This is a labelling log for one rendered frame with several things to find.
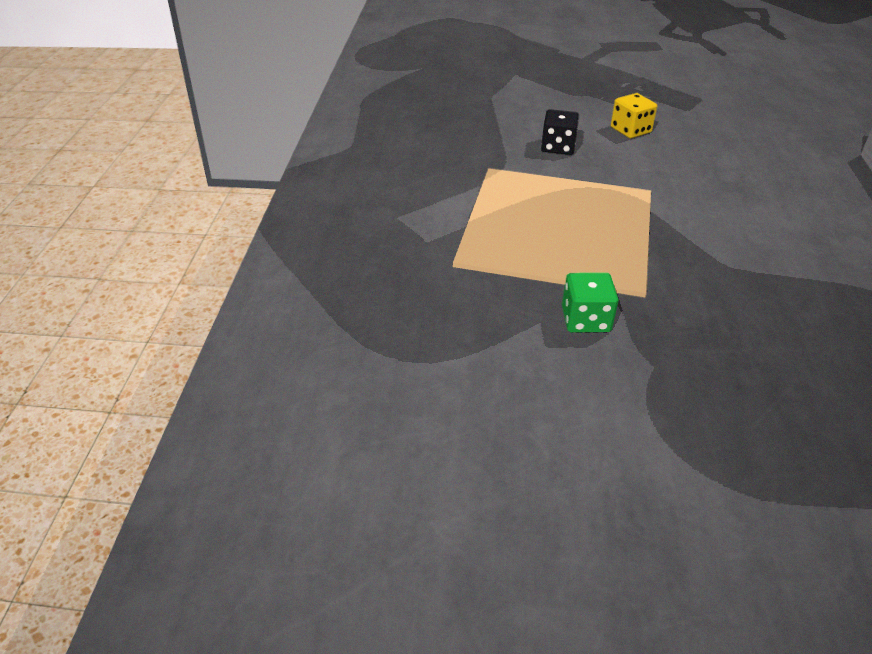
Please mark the black die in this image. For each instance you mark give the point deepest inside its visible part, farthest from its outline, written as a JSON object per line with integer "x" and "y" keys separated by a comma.
{"x": 559, "y": 132}

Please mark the tan flat mat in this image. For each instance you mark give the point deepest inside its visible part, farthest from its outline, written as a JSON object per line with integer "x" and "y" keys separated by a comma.
{"x": 543, "y": 228}

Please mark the green die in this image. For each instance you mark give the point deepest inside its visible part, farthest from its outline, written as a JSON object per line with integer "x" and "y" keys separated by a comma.
{"x": 589, "y": 302}

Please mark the yellow die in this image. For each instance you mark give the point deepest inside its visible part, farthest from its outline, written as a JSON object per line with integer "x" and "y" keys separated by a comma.
{"x": 633, "y": 115}

